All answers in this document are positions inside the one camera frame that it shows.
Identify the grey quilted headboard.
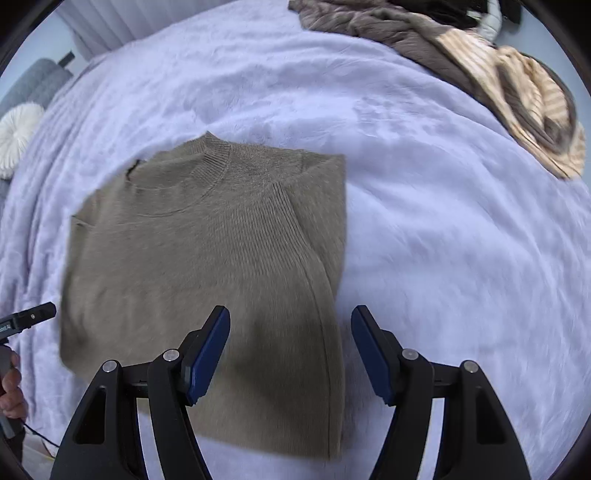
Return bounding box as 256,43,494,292
0,59,73,116

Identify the person's left hand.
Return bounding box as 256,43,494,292
0,351,28,421

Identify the olive brown knit sweater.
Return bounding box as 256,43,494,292
59,134,346,459

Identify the black white hanging jacket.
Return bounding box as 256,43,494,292
466,0,522,43

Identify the brown striped fleece robe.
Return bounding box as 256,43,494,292
288,1,586,179

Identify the round cream pleated cushion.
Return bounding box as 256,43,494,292
0,102,45,180

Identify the black cable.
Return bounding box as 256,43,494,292
20,421,61,451

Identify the lavender plush bed blanket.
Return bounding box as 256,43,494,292
1,1,590,479

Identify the grey pleated curtain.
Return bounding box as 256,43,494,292
56,0,226,60

